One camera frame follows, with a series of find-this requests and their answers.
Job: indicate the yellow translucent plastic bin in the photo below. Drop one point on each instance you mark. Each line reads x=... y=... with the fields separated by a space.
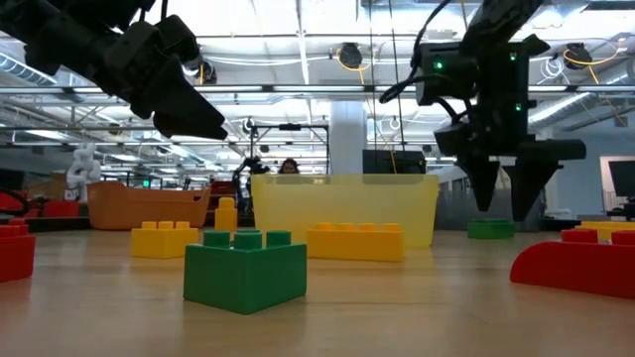
x=347 y=203

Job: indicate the long ceiling light bar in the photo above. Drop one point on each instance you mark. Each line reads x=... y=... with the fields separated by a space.
x=317 y=89

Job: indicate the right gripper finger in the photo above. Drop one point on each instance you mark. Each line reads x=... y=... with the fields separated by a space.
x=528 y=186
x=481 y=178

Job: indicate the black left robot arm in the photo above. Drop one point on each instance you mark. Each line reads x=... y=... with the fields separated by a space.
x=49 y=30

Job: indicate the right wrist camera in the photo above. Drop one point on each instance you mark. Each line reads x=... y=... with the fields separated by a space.
x=441 y=79

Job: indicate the black aluminium table frame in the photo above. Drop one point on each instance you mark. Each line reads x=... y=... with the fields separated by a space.
x=49 y=224

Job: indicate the orange-yellow toy brick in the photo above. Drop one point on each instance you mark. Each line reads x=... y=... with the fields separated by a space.
x=354 y=245

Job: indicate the yellow toy brick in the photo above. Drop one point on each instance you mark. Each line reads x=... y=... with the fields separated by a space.
x=226 y=215
x=602 y=227
x=164 y=245

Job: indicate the cardboard box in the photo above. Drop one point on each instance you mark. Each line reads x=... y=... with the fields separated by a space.
x=57 y=183

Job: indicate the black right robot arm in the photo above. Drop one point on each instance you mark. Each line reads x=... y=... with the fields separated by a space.
x=496 y=20

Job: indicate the grey translucent plastic bin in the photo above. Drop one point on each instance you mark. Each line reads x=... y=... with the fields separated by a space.
x=449 y=210

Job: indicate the red curved toy brick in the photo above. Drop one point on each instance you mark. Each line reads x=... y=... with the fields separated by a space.
x=570 y=270

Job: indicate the white building pillar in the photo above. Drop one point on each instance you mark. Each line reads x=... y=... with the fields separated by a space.
x=347 y=139

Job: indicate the person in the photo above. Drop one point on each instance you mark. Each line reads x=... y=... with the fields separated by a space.
x=289 y=167

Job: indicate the black metal rig frame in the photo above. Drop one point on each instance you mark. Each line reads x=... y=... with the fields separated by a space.
x=290 y=127

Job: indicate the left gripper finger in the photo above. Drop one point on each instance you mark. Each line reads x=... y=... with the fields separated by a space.
x=188 y=131
x=183 y=99

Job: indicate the neighbouring station robot arm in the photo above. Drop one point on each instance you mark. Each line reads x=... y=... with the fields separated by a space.
x=253 y=164

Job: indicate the orange plastic bin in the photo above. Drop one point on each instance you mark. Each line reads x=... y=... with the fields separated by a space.
x=149 y=205

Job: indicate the black monitor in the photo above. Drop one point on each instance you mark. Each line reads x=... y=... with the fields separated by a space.
x=394 y=162

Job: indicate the red cabinet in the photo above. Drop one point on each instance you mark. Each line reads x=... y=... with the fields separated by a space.
x=222 y=189

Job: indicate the red bulky object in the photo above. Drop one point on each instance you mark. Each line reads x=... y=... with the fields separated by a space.
x=59 y=208
x=10 y=204

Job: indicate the black wall screen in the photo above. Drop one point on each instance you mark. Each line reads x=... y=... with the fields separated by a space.
x=622 y=178

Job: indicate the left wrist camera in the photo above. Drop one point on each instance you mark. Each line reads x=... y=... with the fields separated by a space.
x=176 y=37

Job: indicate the white robot figure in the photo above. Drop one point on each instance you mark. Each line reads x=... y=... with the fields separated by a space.
x=83 y=171

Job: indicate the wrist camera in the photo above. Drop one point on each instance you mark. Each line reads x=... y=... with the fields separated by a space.
x=176 y=37
x=441 y=79

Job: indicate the green toy brick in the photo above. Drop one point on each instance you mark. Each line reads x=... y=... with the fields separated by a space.
x=243 y=277
x=490 y=230

